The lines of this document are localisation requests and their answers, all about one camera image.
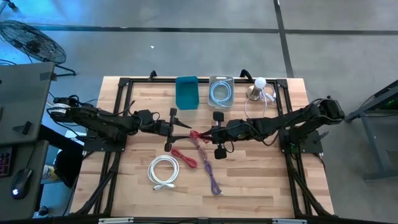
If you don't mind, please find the teal plastic bin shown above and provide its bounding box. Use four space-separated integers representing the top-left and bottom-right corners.
175 75 200 111

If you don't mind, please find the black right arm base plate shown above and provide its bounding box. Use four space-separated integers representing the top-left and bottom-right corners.
279 129 324 154

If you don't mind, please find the black computer mouse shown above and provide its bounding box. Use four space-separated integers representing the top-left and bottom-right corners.
10 167 34 200

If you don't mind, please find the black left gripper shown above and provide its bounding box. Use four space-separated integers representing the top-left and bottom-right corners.
154 108 193 152

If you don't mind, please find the black floor fan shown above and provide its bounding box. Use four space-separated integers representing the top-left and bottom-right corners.
0 19 77 77

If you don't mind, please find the white USB cable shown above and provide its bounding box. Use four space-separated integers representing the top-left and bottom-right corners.
147 154 180 191

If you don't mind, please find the bulb lamp with brass stand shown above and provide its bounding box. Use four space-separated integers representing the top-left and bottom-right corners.
246 77 267 102

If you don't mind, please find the grey metal desk frame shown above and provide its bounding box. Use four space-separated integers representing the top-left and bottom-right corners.
344 79 398 181

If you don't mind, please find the purple USB cable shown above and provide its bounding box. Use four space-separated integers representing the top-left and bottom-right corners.
203 160 223 196

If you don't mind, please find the yellow white bottle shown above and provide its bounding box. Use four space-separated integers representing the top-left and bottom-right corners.
42 164 60 182

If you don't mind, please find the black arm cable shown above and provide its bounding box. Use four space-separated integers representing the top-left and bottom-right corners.
245 123 280 147
118 99 162 125

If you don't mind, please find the black aluminium table frame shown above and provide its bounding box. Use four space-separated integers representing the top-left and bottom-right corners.
71 77 335 218

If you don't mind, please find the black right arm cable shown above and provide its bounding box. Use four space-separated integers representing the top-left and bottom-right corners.
245 123 280 147

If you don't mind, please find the black bracket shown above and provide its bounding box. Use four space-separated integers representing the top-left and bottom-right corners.
12 121 32 135

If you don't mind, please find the black chair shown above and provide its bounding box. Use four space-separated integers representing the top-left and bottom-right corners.
53 148 84 189

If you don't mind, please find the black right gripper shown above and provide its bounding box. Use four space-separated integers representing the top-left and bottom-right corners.
201 111 238 160

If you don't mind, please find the grey plastic bin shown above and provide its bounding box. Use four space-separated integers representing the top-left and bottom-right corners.
207 74 235 112

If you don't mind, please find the white lamp cord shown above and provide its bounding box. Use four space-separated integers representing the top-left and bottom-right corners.
244 83 277 121

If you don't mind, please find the light blue USB cable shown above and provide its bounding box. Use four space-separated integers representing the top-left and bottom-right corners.
209 79 233 108

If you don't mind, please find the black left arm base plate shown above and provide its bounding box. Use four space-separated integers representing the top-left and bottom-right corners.
83 129 127 152

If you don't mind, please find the black keyboard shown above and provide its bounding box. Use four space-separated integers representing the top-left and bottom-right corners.
0 146 13 179

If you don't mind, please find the red braided USB cable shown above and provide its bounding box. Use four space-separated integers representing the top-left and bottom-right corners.
189 130 212 144
170 147 198 169

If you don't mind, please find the black tripod leg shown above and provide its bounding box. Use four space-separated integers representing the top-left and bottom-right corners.
0 0 19 12

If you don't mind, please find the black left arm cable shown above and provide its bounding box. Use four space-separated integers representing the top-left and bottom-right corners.
118 99 162 125

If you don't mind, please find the grey desk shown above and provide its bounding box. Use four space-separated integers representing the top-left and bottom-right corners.
0 61 57 220

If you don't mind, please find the grey metal bracket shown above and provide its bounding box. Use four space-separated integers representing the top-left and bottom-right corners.
98 217 134 224
272 218 308 224

